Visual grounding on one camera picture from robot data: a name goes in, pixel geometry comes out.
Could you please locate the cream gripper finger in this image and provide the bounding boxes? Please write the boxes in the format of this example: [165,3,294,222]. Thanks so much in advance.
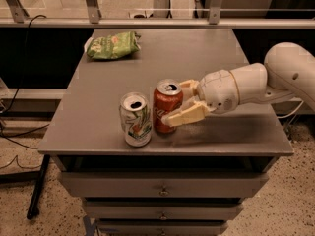
[161,100,211,127]
[180,80,199,101]

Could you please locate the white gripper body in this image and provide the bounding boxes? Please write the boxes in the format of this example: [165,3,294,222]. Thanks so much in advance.
[197,70,239,114]

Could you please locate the red coke can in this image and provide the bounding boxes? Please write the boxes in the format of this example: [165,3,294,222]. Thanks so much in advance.
[153,79,183,134]

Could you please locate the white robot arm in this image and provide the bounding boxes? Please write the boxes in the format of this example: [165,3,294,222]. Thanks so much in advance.
[161,42,315,127]

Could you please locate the white green 7up can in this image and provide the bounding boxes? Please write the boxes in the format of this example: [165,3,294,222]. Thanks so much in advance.
[119,92,152,148]

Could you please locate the grey drawer cabinet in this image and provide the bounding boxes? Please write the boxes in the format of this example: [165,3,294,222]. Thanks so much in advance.
[39,29,291,236]

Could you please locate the green chip bag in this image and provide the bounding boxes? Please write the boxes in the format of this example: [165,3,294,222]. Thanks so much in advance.
[84,31,141,60]

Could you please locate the middle grey drawer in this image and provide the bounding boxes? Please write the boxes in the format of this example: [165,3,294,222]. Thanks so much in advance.
[83,200,243,220]

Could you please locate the grey drawer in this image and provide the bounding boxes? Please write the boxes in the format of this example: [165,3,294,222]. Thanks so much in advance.
[97,219,227,236]
[58,172,269,198]
[83,200,243,220]

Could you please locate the top grey drawer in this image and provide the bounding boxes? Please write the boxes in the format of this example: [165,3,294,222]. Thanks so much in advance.
[58,172,269,198]

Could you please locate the bottom grey drawer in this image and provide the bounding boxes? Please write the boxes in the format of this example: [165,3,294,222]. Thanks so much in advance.
[97,219,227,236]

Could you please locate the black metal stand leg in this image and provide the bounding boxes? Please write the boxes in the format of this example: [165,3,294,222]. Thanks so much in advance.
[0,155,50,220]

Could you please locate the metal railing bar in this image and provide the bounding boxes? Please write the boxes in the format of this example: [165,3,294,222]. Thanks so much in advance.
[0,18,315,30]

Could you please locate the grey metal bracket right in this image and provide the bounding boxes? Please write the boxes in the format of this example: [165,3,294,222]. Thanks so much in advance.
[205,0,222,25]

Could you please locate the grey metal bracket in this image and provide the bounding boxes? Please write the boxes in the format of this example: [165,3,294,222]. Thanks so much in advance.
[6,0,29,23]
[205,0,222,25]
[86,0,101,24]

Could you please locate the grey metal bracket middle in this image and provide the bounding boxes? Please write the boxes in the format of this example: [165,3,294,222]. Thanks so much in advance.
[86,0,101,24]

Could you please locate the black cable on left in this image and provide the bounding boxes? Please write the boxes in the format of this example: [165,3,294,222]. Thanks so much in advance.
[0,14,51,171]

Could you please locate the grey metal bracket left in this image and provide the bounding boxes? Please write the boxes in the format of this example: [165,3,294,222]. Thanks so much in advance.
[6,0,29,23]

